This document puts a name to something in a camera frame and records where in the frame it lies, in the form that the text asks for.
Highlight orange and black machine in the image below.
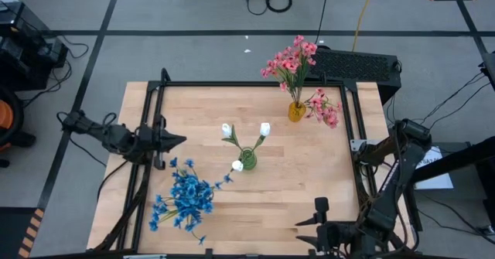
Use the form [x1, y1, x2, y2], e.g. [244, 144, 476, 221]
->
[0, 83, 36, 168]

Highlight black equipment cart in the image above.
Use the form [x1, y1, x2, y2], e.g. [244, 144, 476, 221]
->
[0, 2, 70, 92]

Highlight black perforated computer case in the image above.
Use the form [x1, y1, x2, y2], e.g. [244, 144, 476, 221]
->
[305, 46, 403, 105]

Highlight green glass vase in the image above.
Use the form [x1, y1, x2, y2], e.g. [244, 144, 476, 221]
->
[239, 147, 258, 171]

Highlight yellow cable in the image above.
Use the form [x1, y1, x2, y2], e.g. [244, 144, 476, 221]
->
[351, 0, 378, 53]

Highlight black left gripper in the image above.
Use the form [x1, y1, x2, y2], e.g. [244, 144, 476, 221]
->
[138, 114, 188, 170]

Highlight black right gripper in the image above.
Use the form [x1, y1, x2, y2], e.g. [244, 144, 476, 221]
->
[295, 196, 353, 258]

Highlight black equipment stand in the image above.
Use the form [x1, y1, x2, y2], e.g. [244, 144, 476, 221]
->
[409, 135, 495, 233]

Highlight white paper sign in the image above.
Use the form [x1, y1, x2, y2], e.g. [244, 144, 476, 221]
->
[415, 145, 454, 190]

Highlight yellow glass vase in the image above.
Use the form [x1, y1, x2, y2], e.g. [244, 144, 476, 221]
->
[288, 101, 307, 123]

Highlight black metal table frame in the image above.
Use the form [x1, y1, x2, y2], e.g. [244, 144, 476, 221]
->
[90, 67, 422, 259]

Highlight long black floor cable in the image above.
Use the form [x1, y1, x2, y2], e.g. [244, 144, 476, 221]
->
[315, 0, 332, 46]

